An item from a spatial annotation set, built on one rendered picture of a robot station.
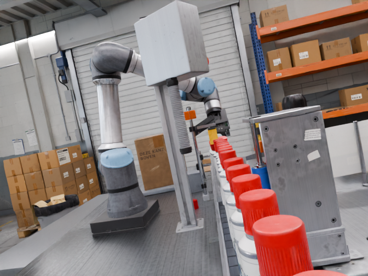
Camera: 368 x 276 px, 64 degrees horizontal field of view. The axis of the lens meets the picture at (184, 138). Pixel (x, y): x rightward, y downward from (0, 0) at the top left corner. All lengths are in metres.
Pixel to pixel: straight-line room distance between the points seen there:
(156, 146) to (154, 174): 0.15
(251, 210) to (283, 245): 0.08
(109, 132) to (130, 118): 4.32
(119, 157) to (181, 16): 0.52
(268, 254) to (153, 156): 1.38
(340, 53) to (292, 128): 4.38
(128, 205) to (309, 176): 0.71
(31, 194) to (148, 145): 3.41
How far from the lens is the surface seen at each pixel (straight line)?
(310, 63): 4.65
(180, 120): 0.81
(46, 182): 4.62
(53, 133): 6.42
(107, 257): 0.93
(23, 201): 4.89
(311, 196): 0.54
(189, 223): 0.98
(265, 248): 0.20
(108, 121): 1.22
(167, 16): 0.85
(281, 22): 4.69
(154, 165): 1.56
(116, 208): 1.10
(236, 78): 5.23
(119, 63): 1.14
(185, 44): 0.81
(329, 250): 0.57
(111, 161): 1.08
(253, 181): 0.34
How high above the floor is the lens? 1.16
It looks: 3 degrees down
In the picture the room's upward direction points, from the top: 12 degrees counter-clockwise
